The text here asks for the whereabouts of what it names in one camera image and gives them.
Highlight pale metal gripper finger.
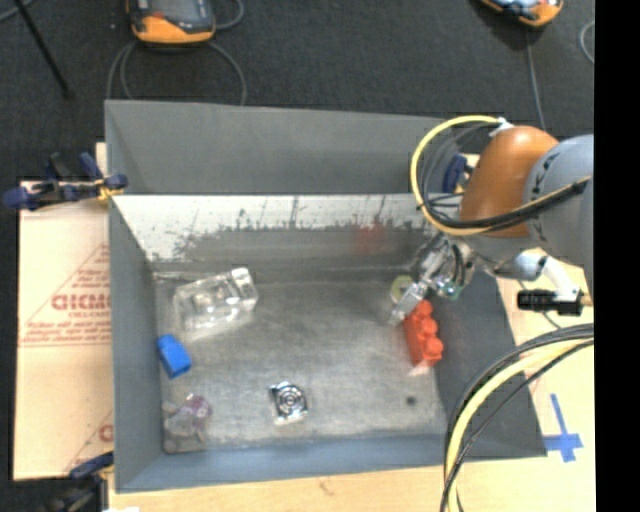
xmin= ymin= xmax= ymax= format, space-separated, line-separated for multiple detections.
xmin=388 ymin=282 xmax=420 ymax=327
xmin=402 ymin=280 xmax=433 ymax=321

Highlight red toy brick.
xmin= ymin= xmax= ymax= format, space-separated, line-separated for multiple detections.
xmin=402 ymin=299 xmax=446 ymax=369

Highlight grey metal bin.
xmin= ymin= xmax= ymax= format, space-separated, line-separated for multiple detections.
xmin=103 ymin=99 xmax=547 ymax=494

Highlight clear glass block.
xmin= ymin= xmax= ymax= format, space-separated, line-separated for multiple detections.
xmin=173 ymin=266 xmax=259 ymax=334

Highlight blue toy block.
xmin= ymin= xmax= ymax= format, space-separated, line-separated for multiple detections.
xmin=155 ymin=333 xmax=193 ymax=380

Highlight clear purple plastic toy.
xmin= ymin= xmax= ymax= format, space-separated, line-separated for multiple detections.
xmin=161 ymin=393 xmax=214 ymax=454

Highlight brown cardboard board red print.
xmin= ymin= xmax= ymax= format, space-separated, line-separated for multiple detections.
xmin=12 ymin=181 xmax=116 ymax=482

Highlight pale green ring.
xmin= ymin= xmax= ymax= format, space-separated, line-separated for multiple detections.
xmin=390 ymin=274 xmax=416 ymax=304

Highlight black cylinder on white bracket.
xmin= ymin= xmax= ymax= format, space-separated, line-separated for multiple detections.
xmin=516 ymin=255 xmax=585 ymax=317

